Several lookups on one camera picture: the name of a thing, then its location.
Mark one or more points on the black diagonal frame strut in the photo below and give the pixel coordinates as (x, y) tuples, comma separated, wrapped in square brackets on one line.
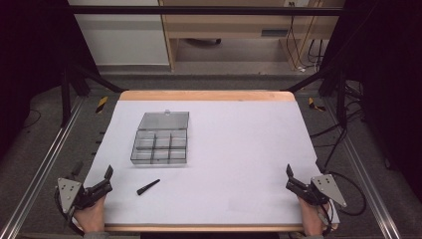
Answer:
[(308, 81), (99, 79)]

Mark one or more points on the yellow black striped tape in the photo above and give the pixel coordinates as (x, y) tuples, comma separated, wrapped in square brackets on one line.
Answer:
[(313, 104), (102, 104)]

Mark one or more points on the clear plastic compartment box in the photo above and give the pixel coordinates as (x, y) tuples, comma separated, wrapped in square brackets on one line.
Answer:
[(161, 142)]

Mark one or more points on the wooden desk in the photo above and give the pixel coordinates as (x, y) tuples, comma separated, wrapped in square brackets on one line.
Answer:
[(232, 23)]

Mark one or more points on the white table mat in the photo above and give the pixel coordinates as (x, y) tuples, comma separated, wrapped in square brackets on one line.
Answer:
[(232, 166)]

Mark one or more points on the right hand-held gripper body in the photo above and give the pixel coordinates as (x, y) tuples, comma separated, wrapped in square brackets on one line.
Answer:
[(328, 189)]

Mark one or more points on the white cabinet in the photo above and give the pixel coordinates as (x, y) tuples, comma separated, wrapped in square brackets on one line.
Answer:
[(122, 40)]

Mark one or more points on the black upright frame post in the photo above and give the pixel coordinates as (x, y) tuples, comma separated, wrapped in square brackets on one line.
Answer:
[(341, 99), (66, 96)]

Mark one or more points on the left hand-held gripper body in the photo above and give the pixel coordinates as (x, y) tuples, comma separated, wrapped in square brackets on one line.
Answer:
[(69, 194)]

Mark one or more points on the aluminium rail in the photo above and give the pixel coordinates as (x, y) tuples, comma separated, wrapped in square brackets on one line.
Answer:
[(368, 186), (43, 166)]

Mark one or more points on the black horizontal frame bar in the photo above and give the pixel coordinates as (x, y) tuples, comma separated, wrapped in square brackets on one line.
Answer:
[(199, 10)]

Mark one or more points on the small black tapered stick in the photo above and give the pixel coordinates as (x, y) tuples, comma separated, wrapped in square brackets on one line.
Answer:
[(147, 187)]

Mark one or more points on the person's right hand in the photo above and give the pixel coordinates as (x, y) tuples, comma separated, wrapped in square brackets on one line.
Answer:
[(313, 219)]

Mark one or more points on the black curtain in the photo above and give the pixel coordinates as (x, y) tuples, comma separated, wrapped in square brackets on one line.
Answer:
[(30, 66), (388, 83)]

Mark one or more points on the person's left hand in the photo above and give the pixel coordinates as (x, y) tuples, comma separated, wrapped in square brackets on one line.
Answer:
[(93, 215)]

